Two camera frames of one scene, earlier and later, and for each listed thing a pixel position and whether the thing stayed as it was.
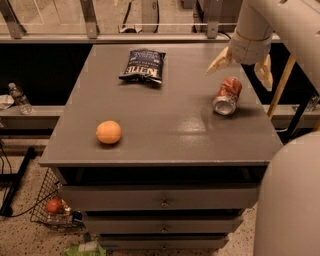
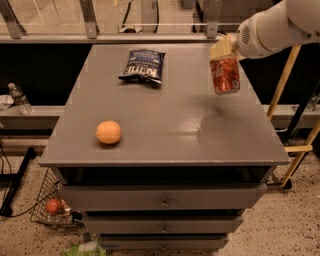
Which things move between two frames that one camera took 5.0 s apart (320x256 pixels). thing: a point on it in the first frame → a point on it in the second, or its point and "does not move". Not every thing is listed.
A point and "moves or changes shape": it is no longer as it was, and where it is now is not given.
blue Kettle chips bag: (144, 65) does not move
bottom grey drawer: (162, 242) does not move
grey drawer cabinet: (157, 153) does not move
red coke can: (225, 102) moves or changes shape
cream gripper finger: (224, 60) → (225, 46)
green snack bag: (86, 248) does not move
